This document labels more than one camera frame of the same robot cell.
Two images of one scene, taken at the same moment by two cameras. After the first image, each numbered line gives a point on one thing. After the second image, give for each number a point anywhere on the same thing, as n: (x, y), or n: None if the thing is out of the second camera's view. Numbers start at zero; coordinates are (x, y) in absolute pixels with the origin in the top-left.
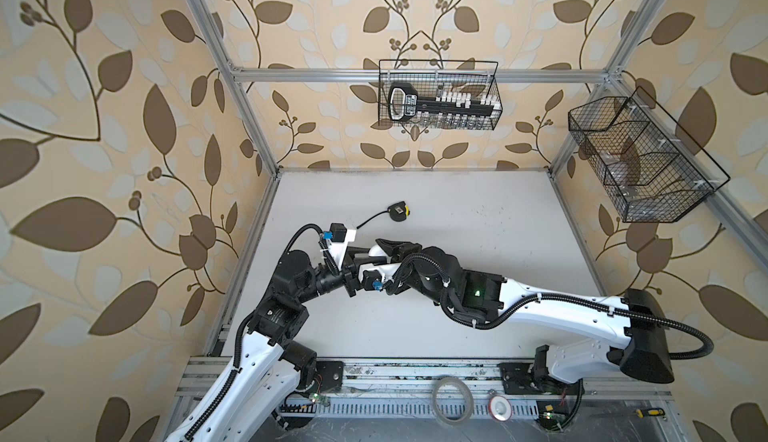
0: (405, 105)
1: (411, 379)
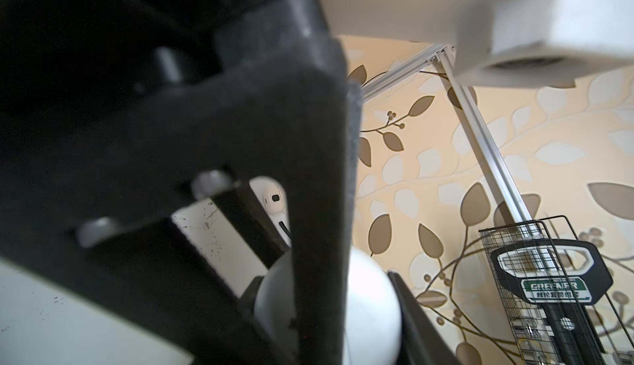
0: (564, 275)
1: None
